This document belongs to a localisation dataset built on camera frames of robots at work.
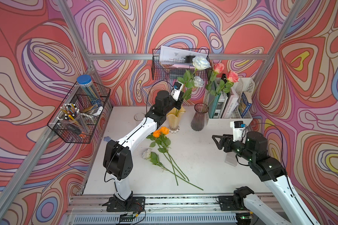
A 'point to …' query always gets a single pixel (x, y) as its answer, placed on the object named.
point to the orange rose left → (164, 143)
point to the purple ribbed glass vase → (198, 120)
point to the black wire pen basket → (90, 113)
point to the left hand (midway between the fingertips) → (183, 92)
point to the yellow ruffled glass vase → (172, 117)
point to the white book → (232, 102)
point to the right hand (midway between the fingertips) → (218, 139)
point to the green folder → (214, 100)
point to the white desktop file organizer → (246, 85)
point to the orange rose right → (165, 131)
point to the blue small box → (244, 106)
